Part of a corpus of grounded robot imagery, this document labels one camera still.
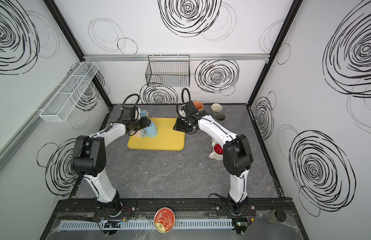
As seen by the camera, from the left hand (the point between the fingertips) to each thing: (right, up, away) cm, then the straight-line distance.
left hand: (150, 121), depth 98 cm
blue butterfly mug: (-4, +5, +1) cm, 7 cm away
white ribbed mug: (+22, +5, -15) cm, 27 cm away
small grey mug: (+46, +10, +9) cm, 48 cm away
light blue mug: (+1, -7, -2) cm, 7 cm away
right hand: (+16, -4, -11) cm, 20 cm away
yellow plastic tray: (+11, -12, +3) cm, 17 cm away
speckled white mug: (+40, -13, -8) cm, 43 cm away
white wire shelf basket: (-38, +7, -25) cm, 46 cm away
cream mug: (+42, -19, -12) cm, 48 cm away
